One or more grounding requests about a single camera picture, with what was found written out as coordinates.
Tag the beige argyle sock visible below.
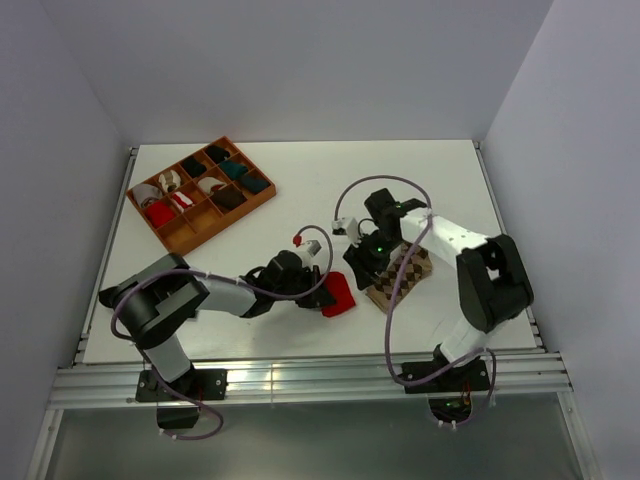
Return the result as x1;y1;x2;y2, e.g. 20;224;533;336
365;242;433;313

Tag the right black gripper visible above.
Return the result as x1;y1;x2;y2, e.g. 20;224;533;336
343;230;401;292

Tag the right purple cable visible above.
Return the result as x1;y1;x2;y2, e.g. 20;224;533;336
333;174;497;426

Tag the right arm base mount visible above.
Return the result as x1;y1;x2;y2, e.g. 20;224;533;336
404;358;496;428

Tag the black blue patterned sock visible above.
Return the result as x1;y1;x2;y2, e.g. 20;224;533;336
98;287;118;309

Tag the beige brown rolled sock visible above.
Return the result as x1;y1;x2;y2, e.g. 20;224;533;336
157;169;182;194

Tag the red white striped sock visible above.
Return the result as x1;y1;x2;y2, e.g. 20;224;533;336
170;191;195;212

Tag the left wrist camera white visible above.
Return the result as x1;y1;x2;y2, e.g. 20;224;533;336
292;234;322;259

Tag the aluminium rail frame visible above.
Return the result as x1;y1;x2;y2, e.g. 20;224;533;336
26;140;604;479

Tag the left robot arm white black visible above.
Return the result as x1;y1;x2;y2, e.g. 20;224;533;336
98;250;337;399

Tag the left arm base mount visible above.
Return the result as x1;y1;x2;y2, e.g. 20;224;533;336
135;367;228;433

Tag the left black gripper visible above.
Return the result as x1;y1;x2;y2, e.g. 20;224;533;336
273;265;334;309

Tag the white red rolled sock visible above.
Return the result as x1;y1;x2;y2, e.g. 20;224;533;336
197;176;226;195

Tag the dark green rolled sock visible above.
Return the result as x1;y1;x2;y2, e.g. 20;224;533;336
239;174;270;194

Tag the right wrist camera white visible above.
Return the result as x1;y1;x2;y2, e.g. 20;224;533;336
331;217;361;246

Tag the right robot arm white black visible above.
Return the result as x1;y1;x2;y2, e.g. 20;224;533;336
332;189;534;390

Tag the purple cable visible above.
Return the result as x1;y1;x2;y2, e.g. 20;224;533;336
333;174;497;426
109;225;335;442

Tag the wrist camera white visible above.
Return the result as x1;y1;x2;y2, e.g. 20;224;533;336
292;234;322;259
331;217;361;246

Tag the black rolled sock far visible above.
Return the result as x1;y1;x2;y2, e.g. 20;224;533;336
204;145;231;164

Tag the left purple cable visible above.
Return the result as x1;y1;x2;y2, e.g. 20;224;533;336
109;225;335;442

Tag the grey rolled sock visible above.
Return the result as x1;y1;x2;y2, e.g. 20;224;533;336
131;183;163;210

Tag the teal rolled sock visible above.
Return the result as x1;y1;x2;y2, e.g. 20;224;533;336
218;160;249;181

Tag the black rolled sock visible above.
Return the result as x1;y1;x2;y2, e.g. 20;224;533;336
181;156;207;178
204;145;231;164

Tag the orange divided sock tray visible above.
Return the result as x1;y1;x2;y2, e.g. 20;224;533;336
127;136;277;256

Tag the black rolled sock middle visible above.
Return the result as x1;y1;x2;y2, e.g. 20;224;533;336
181;156;207;178

